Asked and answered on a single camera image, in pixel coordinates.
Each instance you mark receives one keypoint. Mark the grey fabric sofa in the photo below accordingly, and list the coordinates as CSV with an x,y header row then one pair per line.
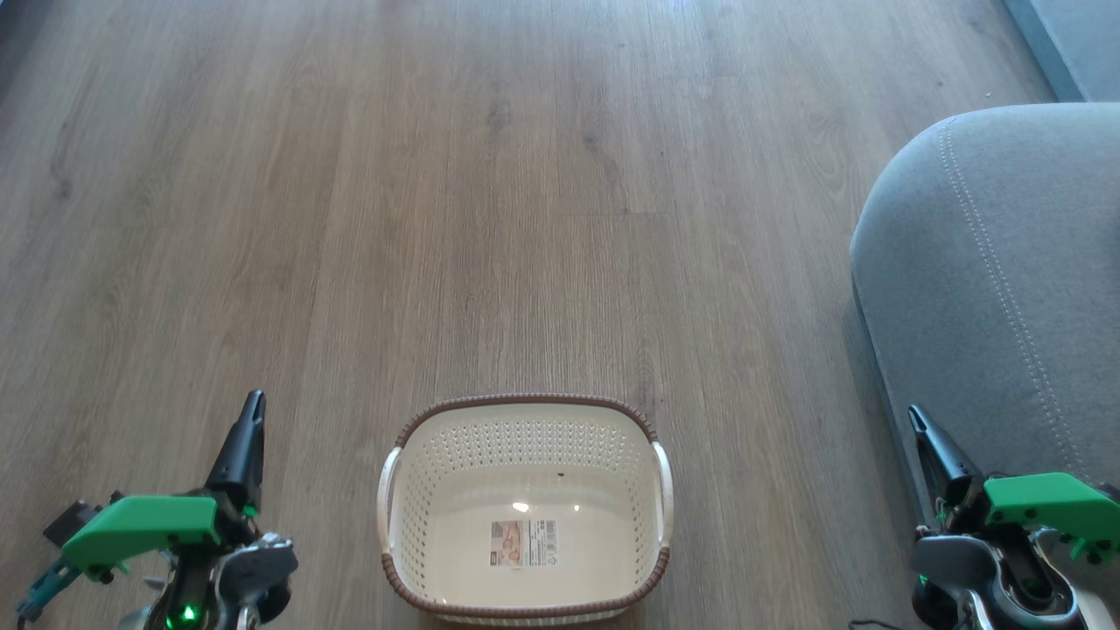
x,y
989,289

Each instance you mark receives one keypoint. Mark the grey silver right robot arm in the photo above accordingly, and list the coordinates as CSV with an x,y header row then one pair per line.
x,y
997,577

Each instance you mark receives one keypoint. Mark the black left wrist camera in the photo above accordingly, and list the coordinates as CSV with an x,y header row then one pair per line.
x,y
61,542

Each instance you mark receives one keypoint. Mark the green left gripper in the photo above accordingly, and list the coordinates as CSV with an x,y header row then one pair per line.
x,y
140,529

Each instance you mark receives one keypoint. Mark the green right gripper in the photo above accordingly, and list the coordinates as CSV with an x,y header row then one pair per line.
x,y
1046,507

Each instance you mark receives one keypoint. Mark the grey-blue upholstered furniture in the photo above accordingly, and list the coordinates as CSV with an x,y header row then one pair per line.
x,y
1072,39

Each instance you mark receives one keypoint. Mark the white perforated laundry basket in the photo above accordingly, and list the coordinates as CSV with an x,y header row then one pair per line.
x,y
525,490

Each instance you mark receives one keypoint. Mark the printed basket label sticker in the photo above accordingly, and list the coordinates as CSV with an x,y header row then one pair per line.
x,y
523,543

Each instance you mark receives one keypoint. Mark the grey silver left robot arm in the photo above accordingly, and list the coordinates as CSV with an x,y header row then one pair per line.
x,y
254,577

